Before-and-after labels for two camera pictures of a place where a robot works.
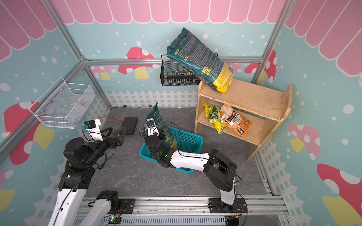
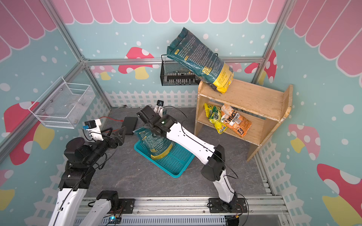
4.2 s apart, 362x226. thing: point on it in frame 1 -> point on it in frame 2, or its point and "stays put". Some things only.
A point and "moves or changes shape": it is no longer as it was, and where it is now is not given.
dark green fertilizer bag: (205, 64) stays put
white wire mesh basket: (63, 104) stays put
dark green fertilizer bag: (155, 114) moves or changes shape
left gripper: (119, 141) stays put
